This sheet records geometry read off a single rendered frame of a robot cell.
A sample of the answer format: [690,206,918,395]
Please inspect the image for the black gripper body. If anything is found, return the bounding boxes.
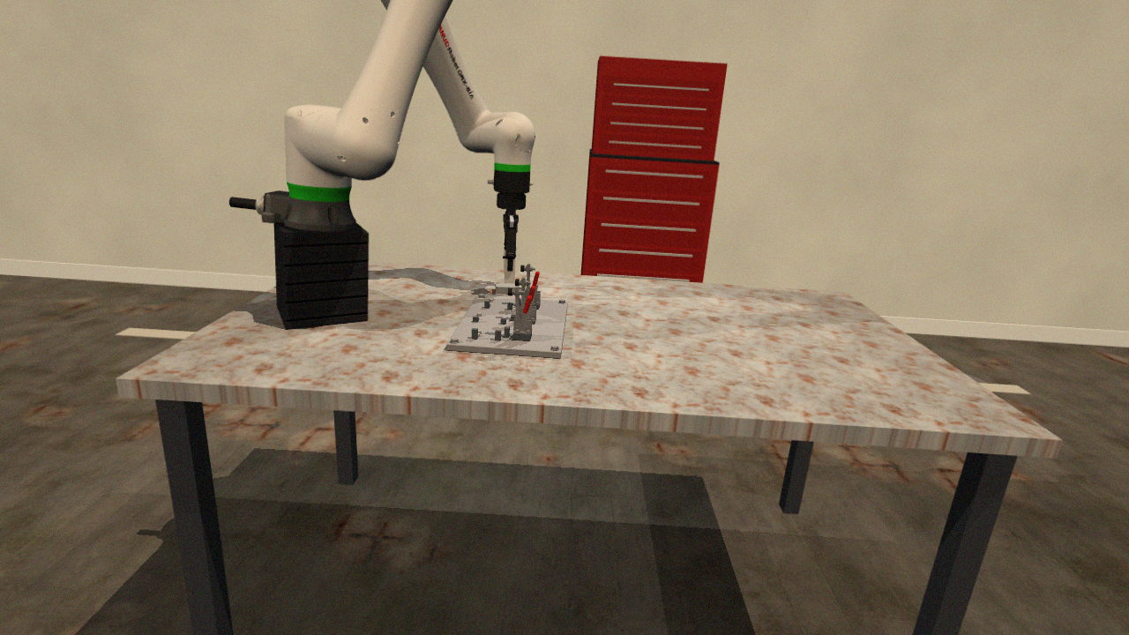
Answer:
[497,193,526,220]

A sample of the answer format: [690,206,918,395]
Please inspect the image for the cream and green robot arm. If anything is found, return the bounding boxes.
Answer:
[229,0,535,230]

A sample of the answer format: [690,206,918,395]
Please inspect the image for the toggle clamp with red handle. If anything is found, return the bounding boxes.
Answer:
[515,277,536,324]

